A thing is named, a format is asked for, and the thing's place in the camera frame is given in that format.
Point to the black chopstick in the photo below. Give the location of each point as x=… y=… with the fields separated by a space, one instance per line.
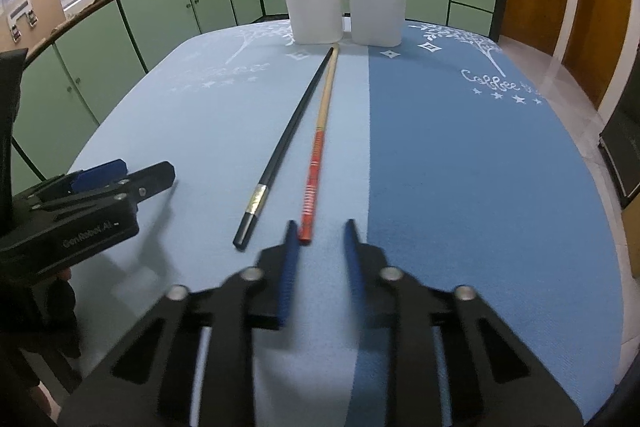
x=246 y=229

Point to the green lower kitchen cabinets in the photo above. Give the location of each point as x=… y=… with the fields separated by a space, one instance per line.
x=165 y=22

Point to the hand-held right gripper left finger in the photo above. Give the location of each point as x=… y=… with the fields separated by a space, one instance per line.
x=289 y=272

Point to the white device with dark slots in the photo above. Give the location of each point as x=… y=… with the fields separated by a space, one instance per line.
x=22 y=19

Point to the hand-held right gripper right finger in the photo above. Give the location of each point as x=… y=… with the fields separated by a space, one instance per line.
x=352 y=267

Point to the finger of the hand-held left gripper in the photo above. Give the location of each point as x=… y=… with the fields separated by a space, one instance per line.
x=100 y=173
x=150 y=178

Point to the black glass cabinet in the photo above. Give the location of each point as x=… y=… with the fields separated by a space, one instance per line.
x=620 y=157

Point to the two-tone blue printed tablecloth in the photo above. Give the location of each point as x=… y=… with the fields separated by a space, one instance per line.
x=450 y=167

